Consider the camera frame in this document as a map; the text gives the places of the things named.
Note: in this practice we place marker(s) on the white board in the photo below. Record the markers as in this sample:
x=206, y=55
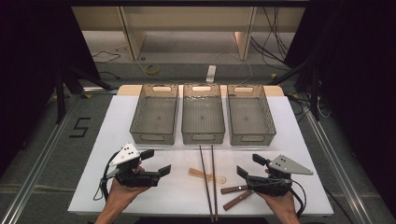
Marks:
x=118, y=130

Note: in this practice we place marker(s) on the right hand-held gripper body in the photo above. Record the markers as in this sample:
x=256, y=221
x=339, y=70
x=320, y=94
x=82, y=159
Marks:
x=288, y=166

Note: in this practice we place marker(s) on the smoky transparent plastic bin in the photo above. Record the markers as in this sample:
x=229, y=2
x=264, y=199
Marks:
x=249, y=118
x=202, y=118
x=154, y=118

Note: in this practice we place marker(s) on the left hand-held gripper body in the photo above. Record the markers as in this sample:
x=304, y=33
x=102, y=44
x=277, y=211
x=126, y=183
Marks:
x=126, y=155

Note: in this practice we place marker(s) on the aluminium floor rail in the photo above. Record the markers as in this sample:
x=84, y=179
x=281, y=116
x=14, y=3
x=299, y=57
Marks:
x=37, y=165
x=336, y=161

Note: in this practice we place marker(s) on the amber transparent plastic spoon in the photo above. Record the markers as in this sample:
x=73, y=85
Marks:
x=197, y=173

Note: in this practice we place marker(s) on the black tripod stand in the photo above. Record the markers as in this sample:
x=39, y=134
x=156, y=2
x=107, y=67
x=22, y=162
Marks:
x=315, y=99
x=60, y=99

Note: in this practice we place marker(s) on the dark brown chopstick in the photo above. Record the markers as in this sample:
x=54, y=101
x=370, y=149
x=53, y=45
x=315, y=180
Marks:
x=214, y=183
x=205, y=182

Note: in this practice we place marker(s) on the person's right hand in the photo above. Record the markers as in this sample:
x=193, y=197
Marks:
x=285, y=203

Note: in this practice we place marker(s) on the person's left hand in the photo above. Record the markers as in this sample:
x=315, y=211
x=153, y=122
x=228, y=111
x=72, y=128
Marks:
x=120, y=194

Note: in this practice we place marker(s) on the beige cabinet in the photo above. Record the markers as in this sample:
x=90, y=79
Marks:
x=186, y=18

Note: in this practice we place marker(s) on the white power strip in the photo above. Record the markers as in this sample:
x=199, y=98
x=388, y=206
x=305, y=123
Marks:
x=211, y=74

